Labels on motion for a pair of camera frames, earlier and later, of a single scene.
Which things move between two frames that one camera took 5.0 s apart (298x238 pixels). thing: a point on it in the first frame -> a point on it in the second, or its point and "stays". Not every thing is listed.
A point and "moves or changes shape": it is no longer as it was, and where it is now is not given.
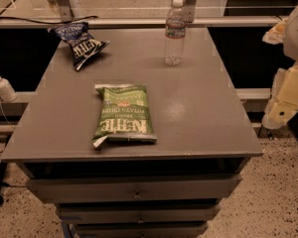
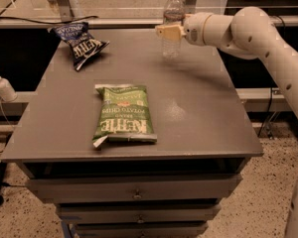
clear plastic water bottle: (176, 24) moves or changes shape
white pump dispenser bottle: (3, 87) stays
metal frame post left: (64, 3) stays
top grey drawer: (216, 186) stays
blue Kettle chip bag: (82, 44) stays
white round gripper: (297, 34) -> (193, 29)
